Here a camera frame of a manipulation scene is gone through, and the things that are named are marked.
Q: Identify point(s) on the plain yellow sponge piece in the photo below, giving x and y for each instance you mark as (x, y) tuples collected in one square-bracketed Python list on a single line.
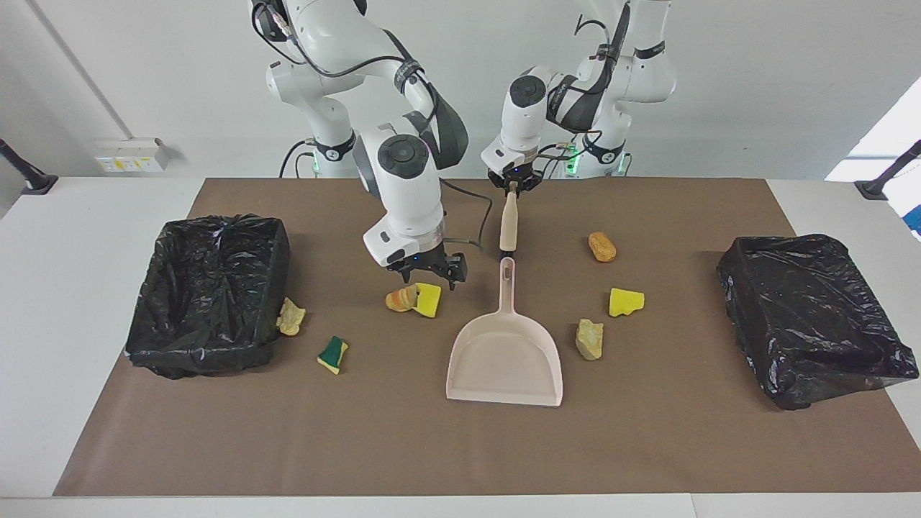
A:
[(429, 302), (624, 302)]

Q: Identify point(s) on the beige sponge chunk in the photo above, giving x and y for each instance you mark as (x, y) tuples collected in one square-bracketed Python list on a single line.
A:
[(589, 342), (291, 318)]

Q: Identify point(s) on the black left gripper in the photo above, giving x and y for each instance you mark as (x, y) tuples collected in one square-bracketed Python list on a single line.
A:
[(514, 176)]

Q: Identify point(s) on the green and yellow sponge piece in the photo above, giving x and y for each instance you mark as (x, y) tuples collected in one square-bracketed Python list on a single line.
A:
[(332, 354)]

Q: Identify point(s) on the brown bread shaped sponge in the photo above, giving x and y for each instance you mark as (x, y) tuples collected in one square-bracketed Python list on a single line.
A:
[(602, 247)]

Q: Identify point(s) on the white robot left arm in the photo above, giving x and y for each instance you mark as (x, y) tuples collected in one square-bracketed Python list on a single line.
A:
[(525, 108)]

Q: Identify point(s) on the black camera stand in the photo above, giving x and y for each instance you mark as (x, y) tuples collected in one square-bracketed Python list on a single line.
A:
[(874, 188), (36, 183)]

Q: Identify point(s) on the brown paper table mat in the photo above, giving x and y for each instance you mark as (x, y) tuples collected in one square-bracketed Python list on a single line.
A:
[(432, 446)]

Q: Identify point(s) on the bin lined with black bag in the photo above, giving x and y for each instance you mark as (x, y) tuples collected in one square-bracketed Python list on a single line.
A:
[(209, 302), (813, 324)]

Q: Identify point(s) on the white wall conduit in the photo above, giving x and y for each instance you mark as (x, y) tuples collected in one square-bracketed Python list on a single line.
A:
[(82, 70)]

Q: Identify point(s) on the white wall socket box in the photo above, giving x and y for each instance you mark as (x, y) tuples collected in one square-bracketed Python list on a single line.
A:
[(133, 155)]

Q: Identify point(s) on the white and blue object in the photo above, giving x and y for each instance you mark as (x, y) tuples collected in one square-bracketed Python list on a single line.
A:
[(912, 208)]

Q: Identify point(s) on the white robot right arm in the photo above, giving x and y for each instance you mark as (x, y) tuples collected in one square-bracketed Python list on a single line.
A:
[(410, 194)]

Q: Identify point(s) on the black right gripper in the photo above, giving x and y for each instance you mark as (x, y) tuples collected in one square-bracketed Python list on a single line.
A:
[(428, 262)]

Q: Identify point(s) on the orange striped sponge chunk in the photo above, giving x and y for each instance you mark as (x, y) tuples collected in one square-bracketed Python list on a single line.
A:
[(399, 298)]

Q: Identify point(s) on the pink plastic dustpan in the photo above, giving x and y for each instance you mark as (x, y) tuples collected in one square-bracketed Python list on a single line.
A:
[(504, 367)]

